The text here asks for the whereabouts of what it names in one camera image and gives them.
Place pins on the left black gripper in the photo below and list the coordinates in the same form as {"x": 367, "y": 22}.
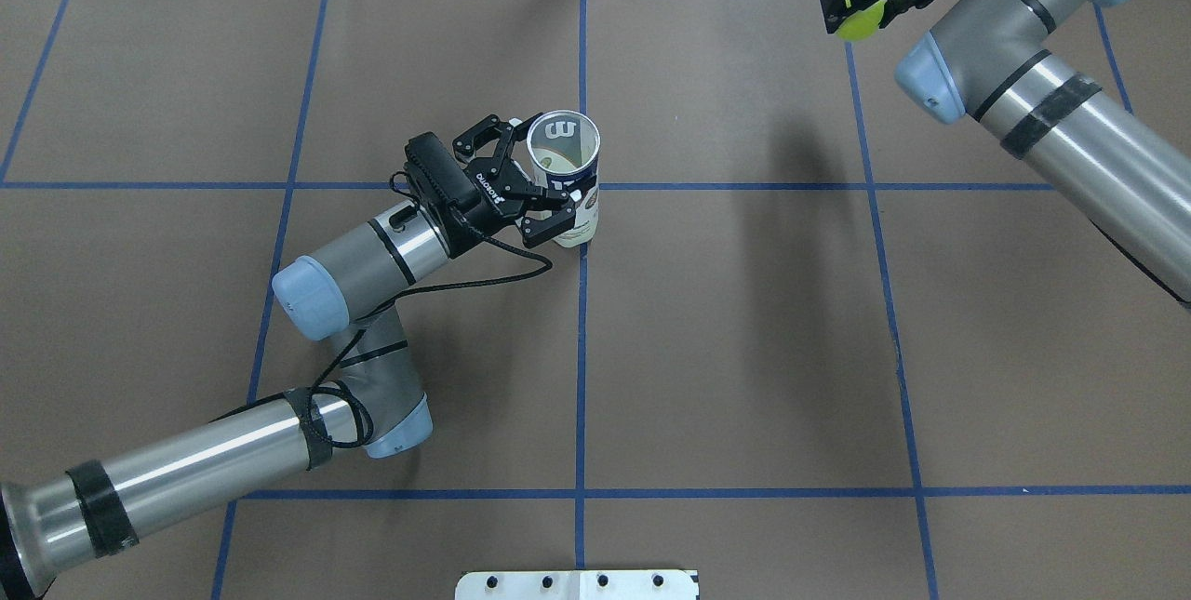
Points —
{"x": 477, "y": 206}

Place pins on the yellow tennis ball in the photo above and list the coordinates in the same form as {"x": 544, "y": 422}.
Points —
{"x": 862, "y": 24}

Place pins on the clear tennis ball tube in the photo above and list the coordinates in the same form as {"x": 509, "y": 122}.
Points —
{"x": 564, "y": 147}

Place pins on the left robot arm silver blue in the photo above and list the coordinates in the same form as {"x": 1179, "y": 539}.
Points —
{"x": 369, "y": 396}

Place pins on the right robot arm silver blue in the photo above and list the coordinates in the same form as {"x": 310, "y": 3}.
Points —
{"x": 989, "y": 61}

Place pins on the white camera post with base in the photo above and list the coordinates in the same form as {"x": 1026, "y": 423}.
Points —
{"x": 580, "y": 584}

